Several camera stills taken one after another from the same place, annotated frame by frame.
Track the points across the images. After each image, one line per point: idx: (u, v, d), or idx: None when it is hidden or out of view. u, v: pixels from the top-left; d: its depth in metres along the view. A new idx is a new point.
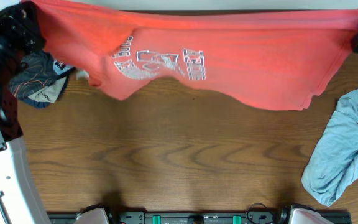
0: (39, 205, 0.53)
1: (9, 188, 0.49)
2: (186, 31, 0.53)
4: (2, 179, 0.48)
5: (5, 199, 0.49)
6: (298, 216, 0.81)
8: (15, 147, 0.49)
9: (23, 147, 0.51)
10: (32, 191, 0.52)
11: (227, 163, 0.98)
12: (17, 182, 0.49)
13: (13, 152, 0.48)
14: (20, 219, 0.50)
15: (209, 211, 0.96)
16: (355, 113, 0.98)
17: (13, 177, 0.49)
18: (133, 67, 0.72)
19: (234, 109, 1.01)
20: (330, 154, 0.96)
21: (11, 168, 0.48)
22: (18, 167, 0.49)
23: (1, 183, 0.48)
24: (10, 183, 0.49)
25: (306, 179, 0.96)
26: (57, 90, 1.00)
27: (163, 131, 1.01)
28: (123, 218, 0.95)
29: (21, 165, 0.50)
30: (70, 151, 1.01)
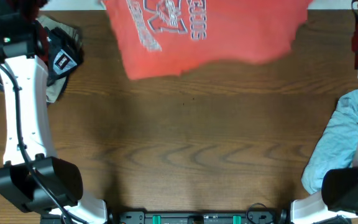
0: (45, 122, 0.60)
1: (25, 87, 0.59)
2: None
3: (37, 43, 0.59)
4: (23, 79, 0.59)
5: (21, 93, 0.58)
6: (298, 204, 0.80)
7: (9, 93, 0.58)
8: (40, 62, 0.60)
9: (45, 70, 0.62)
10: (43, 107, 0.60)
11: (227, 163, 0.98)
12: (33, 84, 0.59)
13: (37, 63, 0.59)
14: (27, 120, 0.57)
15: (209, 211, 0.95)
16: (355, 113, 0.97)
17: (32, 79, 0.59)
18: (140, 16, 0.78)
19: (233, 109, 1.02)
20: (330, 154, 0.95)
21: (32, 73, 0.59)
22: (38, 77, 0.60)
23: (22, 81, 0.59)
24: (28, 84, 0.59)
25: (306, 179, 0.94)
26: (57, 90, 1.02)
27: (163, 131, 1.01)
28: (123, 218, 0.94)
29: (41, 79, 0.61)
30: (70, 151, 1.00)
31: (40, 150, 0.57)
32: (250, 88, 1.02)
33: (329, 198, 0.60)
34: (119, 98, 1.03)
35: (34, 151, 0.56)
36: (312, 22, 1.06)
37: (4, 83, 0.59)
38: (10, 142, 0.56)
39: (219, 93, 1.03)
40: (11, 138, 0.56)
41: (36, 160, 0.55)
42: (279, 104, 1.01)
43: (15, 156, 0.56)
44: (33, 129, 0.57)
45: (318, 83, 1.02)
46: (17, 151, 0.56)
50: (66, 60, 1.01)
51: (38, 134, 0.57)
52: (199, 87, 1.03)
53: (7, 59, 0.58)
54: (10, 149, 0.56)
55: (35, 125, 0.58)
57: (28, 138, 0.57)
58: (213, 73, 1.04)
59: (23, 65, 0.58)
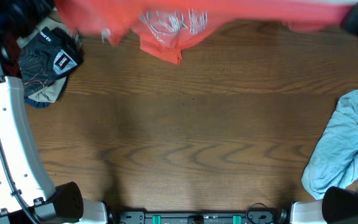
0: (33, 152, 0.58)
1: (2, 120, 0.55)
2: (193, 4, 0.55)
3: (2, 51, 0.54)
4: None
5: None
6: (298, 207, 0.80)
7: None
8: (13, 83, 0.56)
9: (21, 88, 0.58)
10: (28, 137, 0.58)
11: (227, 163, 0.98)
12: (10, 115, 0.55)
13: (11, 86, 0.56)
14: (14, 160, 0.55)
15: (209, 211, 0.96)
16: (355, 113, 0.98)
17: (9, 109, 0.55)
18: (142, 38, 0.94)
19: (233, 109, 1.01)
20: (330, 154, 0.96)
21: (7, 101, 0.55)
22: (14, 102, 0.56)
23: None
24: (5, 116, 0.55)
25: (306, 179, 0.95)
26: (57, 90, 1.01)
27: (163, 131, 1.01)
28: (123, 218, 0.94)
29: (18, 104, 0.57)
30: (71, 151, 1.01)
31: (39, 193, 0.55)
32: (250, 88, 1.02)
33: (328, 217, 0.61)
34: (119, 98, 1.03)
35: (32, 195, 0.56)
36: None
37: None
38: (0, 186, 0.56)
39: (219, 93, 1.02)
40: (1, 183, 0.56)
41: (36, 205, 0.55)
42: (279, 104, 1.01)
43: (11, 202, 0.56)
44: (25, 171, 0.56)
45: (318, 83, 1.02)
46: (12, 198, 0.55)
50: (66, 60, 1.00)
51: (31, 174, 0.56)
52: (199, 86, 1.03)
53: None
54: (2, 195, 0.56)
55: (27, 165, 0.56)
57: (20, 180, 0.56)
58: (213, 72, 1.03)
59: None
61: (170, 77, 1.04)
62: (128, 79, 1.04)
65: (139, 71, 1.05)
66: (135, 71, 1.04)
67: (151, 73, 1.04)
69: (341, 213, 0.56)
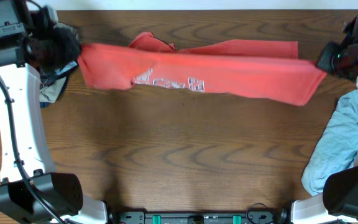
0: (41, 130, 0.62)
1: (18, 98, 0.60)
2: (204, 65, 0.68)
3: (27, 47, 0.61)
4: (16, 91, 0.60)
5: (13, 104, 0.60)
6: (298, 205, 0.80)
7: (1, 106, 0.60)
8: (32, 70, 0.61)
9: (37, 78, 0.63)
10: (38, 115, 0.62)
11: (227, 163, 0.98)
12: (25, 94, 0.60)
13: (29, 71, 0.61)
14: (22, 132, 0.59)
15: (209, 211, 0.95)
16: (355, 113, 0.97)
17: (24, 89, 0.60)
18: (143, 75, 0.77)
19: (234, 109, 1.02)
20: (330, 154, 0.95)
21: (24, 83, 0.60)
22: (29, 85, 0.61)
23: (14, 93, 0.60)
24: (20, 94, 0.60)
25: (306, 179, 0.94)
26: (57, 90, 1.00)
27: (163, 131, 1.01)
28: (123, 218, 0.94)
29: (33, 89, 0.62)
30: (70, 151, 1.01)
31: (39, 165, 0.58)
32: None
33: (331, 203, 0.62)
34: (119, 98, 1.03)
35: (32, 167, 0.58)
36: (312, 22, 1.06)
37: None
38: (5, 158, 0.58)
39: None
40: (7, 154, 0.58)
41: (35, 176, 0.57)
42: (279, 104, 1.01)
43: (13, 173, 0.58)
44: (29, 144, 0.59)
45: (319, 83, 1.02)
46: (14, 168, 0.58)
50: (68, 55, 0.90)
51: (35, 146, 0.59)
52: None
53: None
54: (7, 166, 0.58)
55: (32, 139, 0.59)
57: (23, 152, 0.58)
58: None
59: (15, 78, 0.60)
61: None
62: None
65: None
66: None
67: None
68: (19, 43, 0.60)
69: (342, 190, 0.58)
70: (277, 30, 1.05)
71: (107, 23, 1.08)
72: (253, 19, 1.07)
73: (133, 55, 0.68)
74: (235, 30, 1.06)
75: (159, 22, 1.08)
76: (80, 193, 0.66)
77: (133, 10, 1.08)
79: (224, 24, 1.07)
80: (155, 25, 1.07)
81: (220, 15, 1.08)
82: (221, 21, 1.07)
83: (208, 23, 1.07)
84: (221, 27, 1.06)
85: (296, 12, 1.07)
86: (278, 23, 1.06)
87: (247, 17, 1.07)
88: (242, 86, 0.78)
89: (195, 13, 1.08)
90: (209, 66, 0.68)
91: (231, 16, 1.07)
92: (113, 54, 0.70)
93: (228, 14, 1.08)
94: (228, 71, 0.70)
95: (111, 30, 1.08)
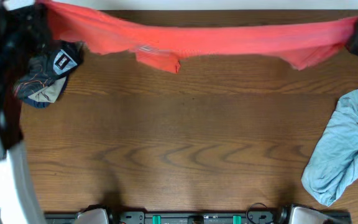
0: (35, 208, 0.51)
1: (5, 205, 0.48)
2: (181, 36, 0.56)
3: None
4: None
5: (3, 214, 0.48)
6: (298, 214, 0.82)
7: None
8: (16, 156, 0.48)
9: (23, 154, 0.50)
10: (34, 206, 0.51)
11: (227, 163, 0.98)
12: (14, 191, 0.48)
13: (13, 162, 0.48)
14: None
15: (209, 211, 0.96)
16: (355, 113, 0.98)
17: (11, 183, 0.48)
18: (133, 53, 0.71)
19: (234, 109, 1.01)
20: (330, 154, 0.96)
21: (10, 178, 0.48)
22: (17, 176, 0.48)
23: (0, 200, 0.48)
24: (8, 195, 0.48)
25: (306, 179, 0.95)
26: (58, 90, 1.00)
27: (163, 131, 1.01)
28: (123, 218, 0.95)
29: (23, 168, 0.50)
30: (70, 151, 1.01)
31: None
32: (250, 88, 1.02)
33: None
34: (119, 98, 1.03)
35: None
36: None
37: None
38: None
39: (219, 93, 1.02)
40: None
41: None
42: (279, 104, 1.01)
43: None
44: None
45: (320, 82, 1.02)
46: None
50: (66, 60, 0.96)
51: None
52: (199, 86, 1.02)
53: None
54: None
55: None
57: None
58: (214, 72, 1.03)
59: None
61: (169, 77, 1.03)
62: (128, 79, 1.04)
65: (139, 71, 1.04)
66: (135, 71, 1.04)
67: (151, 73, 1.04)
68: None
69: None
70: None
71: None
72: None
73: (109, 28, 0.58)
74: None
75: None
76: None
77: None
79: None
80: None
81: None
82: None
83: None
84: None
85: None
86: None
87: None
88: (229, 49, 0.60)
89: None
90: (183, 43, 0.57)
91: None
92: (82, 22, 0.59)
93: None
94: (237, 49, 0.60)
95: None
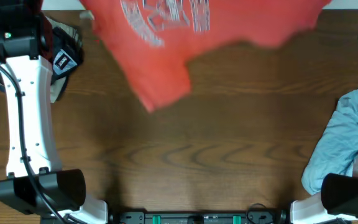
0: (50, 129, 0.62)
1: (34, 154, 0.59)
2: None
3: (45, 195, 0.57)
4: (32, 145, 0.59)
5: (35, 149, 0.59)
6: (297, 206, 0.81)
7: (17, 157, 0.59)
8: (52, 158, 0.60)
9: (50, 124, 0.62)
10: (50, 131, 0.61)
11: (227, 163, 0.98)
12: (42, 149, 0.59)
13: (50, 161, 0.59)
14: (32, 132, 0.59)
15: (209, 211, 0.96)
16: (355, 113, 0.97)
17: (41, 144, 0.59)
18: (137, 15, 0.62)
19: (233, 109, 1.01)
20: (330, 154, 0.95)
21: (39, 136, 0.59)
22: (45, 137, 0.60)
23: (31, 149, 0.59)
24: (37, 150, 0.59)
25: (306, 179, 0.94)
26: (57, 90, 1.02)
27: (158, 168, 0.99)
28: (123, 218, 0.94)
29: (46, 114, 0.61)
30: (70, 151, 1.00)
31: (45, 162, 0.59)
32: (250, 88, 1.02)
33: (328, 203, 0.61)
34: (119, 98, 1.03)
35: (38, 163, 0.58)
36: None
37: (7, 86, 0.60)
38: (13, 152, 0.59)
39: (219, 93, 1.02)
40: (15, 148, 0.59)
41: (41, 174, 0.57)
42: (280, 105, 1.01)
43: (20, 167, 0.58)
44: (37, 140, 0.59)
45: (320, 83, 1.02)
46: (20, 163, 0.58)
50: (66, 60, 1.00)
51: (41, 137, 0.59)
52: (199, 86, 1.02)
53: (7, 58, 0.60)
54: (12, 160, 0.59)
55: (40, 135, 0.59)
57: (33, 160, 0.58)
58: (213, 73, 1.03)
59: (27, 68, 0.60)
61: None
62: None
65: None
66: None
67: None
68: (34, 33, 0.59)
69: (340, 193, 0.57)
70: None
71: None
72: None
73: None
74: None
75: None
76: (83, 188, 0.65)
77: None
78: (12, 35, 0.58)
79: None
80: None
81: None
82: None
83: None
84: None
85: None
86: None
87: None
88: None
89: None
90: None
91: None
92: None
93: None
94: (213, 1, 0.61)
95: None
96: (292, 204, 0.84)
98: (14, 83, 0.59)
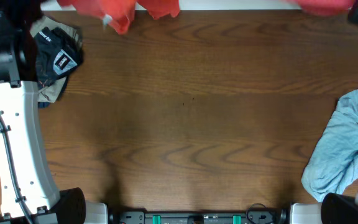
0: (41, 157, 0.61)
1: (30, 193, 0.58)
2: None
3: None
4: (27, 184, 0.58)
5: (31, 187, 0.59)
6: (297, 209, 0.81)
7: (12, 197, 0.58)
8: (49, 193, 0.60)
9: (43, 158, 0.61)
10: (43, 164, 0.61)
11: (227, 163, 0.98)
12: (38, 186, 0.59)
13: (48, 198, 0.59)
14: (23, 170, 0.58)
15: (209, 211, 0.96)
16: (355, 113, 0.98)
17: (36, 182, 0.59)
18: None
19: (233, 109, 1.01)
20: (330, 154, 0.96)
21: (33, 176, 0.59)
22: (39, 175, 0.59)
23: (26, 188, 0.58)
24: (32, 188, 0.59)
25: (306, 179, 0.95)
26: (57, 90, 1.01)
27: (158, 168, 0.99)
28: (123, 218, 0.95)
29: (37, 148, 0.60)
30: (70, 151, 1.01)
31: (42, 201, 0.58)
32: (250, 88, 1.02)
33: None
34: (119, 98, 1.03)
35: (35, 203, 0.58)
36: (313, 22, 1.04)
37: None
38: (6, 190, 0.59)
39: (219, 93, 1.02)
40: (7, 187, 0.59)
41: (40, 214, 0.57)
42: (280, 105, 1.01)
43: (15, 207, 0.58)
44: (31, 178, 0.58)
45: (320, 82, 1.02)
46: (15, 203, 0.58)
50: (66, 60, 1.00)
51: (35, 174, 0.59)
52: (199, 86, 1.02)
53: None
54: (7, 199, 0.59)
55: (34, 174, 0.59)
57: (30, 199, 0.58)
58: (213, 72, 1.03)
59: (12, 99, 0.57)
61: (170, 76, 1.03)
62: (128, 79, 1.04)
65: (139, 71, 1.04)
66: (135, 72, 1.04)
67: (151, 73, 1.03)
68: (11, 51, 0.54)
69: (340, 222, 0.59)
70: (278, 30, 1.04)
71: None
72: (253, 18, 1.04)
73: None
74: (235, 30, 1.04)
75: (159, 22, 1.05)
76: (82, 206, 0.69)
77: None
78: None
79: (224, 24, 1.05)
80: (154, 25, 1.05)
81: (221, 15, 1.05)
82: (221, 20, 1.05)
83: (208, 23, 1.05)
84: (221, 27, 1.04)
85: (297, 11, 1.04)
86: (279, 23, 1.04)
87: (247, 17, 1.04)
88: None
89: (194, 12, 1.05)
90: None
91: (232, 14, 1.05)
92: None
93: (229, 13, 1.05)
94: None
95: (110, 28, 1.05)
96: (291, 206, 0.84)
98: (0, 119, 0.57)
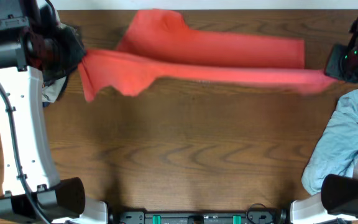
0: (44, 141, 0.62)
1: (31, 171, 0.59)
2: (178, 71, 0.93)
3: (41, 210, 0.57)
4: (28, 162, 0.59)
5: (32, 166, 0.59)
6: (297, 206, 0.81)
7: (13, 176, 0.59)
8: (49, 173, 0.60)
9: (45, 140, 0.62)
10: (45, 146, 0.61)
11: (227, 163, 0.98)
12: (39, 166, 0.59)
13: (48, 177, 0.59)
14: (25, 148, 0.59)
15: (209, 211, 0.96)
16: (355, 113, 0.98)
17: (37, 160, 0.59)
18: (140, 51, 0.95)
19: (233, 109, 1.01)
20: (330, 154, 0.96)
21: (35, 154, 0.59)
22: (41, 155, 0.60)
23: (27, 166, 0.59)
24: (34, 167, 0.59)
25: (306, 179, 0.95)
26: (57, 90, 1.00)
27: (158, 168, 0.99)
28: (123, 218, 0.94)
29: (40, 130, 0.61)
30: (70, 151, 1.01)
31: (42, 179, 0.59)
32: (250, 88, 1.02)
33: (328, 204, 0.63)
34: (119, 98, 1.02)
35: (36, 181, 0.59)
36: (312, 22, 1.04)
37: None
38: (9, 169, 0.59)
39: (219, 93, 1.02)
40: (10, 165, 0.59)
41: (40, 191, 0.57)
42: (280, 105, 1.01)
43: (16, 186, 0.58)
44: (33, 157, 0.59)
45: None
46: (17, 181, 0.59)
50: None
51: (36, 154, 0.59)
52: (199, 86, 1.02)
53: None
54: (8, 177, 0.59)
55: (35, 152, 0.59)
57: (30, 177, 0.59)
58: None
59: (18, 81, 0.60)
61: None
62: None
65: None
66: None
67: None
68: (20, 41, 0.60)
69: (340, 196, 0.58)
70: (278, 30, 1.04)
71: (105, 23, 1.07)
72: (253, 18, 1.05)
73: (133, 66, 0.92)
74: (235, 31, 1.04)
75: None
76: (82, 196, 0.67)
77: (134, 9, 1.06)
78: None
79: (223, 24, 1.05)
80: None
81: (221, 15, 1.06)
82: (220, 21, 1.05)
83: (208, 23, 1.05)
84: (221, 27, 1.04)
85: (296, 12, 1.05)
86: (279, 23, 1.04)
87: (247, 17, 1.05)
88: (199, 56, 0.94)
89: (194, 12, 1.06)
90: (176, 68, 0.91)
91: (232, 15, 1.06)
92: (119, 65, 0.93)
93: (229, 14, 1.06)
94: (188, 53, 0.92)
95: (110, 28, 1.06)
96: (291, 204, 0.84)
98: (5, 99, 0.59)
